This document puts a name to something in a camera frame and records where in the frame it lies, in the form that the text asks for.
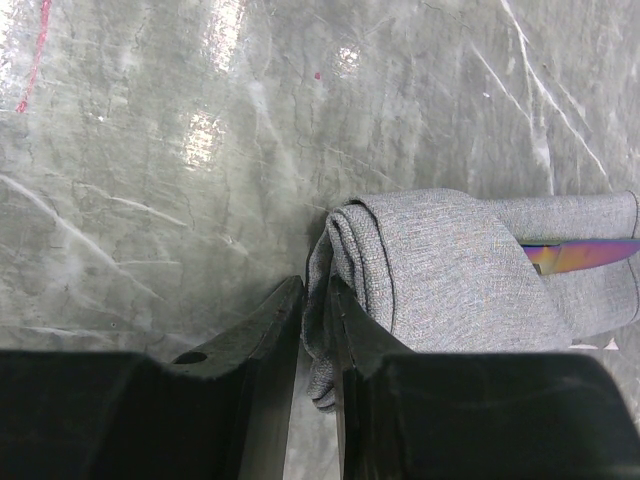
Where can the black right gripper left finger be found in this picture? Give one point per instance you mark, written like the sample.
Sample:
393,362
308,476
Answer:
249,373

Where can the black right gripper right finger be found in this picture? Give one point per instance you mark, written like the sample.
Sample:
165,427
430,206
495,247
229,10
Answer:
358,346

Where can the iridescent purple knife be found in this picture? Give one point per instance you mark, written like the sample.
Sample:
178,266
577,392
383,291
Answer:
567,256

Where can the grey cloth napkin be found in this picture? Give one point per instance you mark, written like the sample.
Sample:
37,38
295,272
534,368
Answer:
442,271

